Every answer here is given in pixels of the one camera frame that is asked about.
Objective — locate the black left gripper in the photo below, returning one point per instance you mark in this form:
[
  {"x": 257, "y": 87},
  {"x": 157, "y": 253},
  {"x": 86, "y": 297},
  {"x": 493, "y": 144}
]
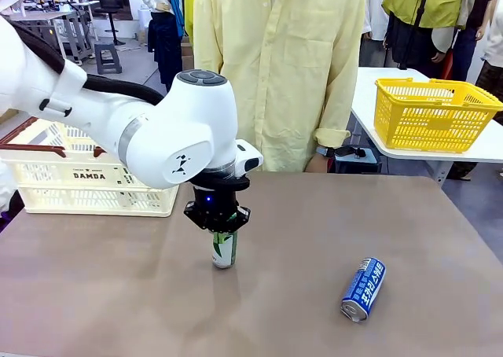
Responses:
[{"x": 216, "y": 199}]

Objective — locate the white green leaf can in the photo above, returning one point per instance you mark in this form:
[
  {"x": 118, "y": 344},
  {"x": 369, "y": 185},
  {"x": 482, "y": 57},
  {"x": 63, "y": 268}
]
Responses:
[{"x": 224, "y": 255}]

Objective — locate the blue Pocari Sweat can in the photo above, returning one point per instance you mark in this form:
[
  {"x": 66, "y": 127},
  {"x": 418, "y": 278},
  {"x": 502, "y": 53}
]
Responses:
[{"x": 363, "y": 290}]

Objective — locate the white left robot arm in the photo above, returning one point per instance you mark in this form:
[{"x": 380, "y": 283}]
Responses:
[{"x": 165, "y": 137}]

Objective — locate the person's left forearm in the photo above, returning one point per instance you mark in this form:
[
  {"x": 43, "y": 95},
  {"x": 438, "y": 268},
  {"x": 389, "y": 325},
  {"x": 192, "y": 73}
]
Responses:
[{"x": 338, "y": 113}]

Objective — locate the cream shopping basket brown rim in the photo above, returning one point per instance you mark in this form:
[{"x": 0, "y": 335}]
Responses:
[{"x": 47, "y": 199}]

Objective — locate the yellow plastic basket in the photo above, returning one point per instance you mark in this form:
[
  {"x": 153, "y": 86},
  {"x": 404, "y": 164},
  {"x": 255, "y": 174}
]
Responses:
[{"x": 432, "y": 125}]

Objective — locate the person's left hand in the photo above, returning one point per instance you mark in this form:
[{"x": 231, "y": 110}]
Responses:
[{"x": 318, "y": 164}]

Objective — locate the grey wristwatch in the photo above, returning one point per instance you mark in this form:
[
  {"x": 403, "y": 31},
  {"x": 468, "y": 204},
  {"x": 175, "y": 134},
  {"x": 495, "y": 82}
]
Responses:
[{"x": 325, "y": 152}]

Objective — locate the blue grey stool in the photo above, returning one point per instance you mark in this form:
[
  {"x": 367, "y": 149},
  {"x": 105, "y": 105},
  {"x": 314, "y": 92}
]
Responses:
[{"x": 361, "y": 164}]

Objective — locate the person in yellow shirt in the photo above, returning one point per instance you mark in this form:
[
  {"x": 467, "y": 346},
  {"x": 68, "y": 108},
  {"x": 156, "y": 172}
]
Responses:
[{"x": 291, "y": 78}]

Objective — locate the mannequin with dark skirt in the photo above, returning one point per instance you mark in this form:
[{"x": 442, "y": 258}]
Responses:
[{"x": 165, "y": 46}]

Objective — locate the white side table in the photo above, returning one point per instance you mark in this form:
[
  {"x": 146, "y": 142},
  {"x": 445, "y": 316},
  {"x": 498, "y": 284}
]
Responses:
[{"x": 365, "y": 109}]

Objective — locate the grey step stool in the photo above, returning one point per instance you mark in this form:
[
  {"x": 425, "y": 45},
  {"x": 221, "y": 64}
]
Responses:
[{"x": 108, "y": 58}]

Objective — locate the grey workshop desk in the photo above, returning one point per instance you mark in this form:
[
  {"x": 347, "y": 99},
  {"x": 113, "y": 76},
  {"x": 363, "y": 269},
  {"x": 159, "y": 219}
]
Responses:
[{"x": 59, "y": 17}]

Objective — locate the person in lime jacket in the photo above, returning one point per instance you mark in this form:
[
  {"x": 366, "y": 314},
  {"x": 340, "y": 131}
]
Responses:
[{"x": 424, "y": 3}]

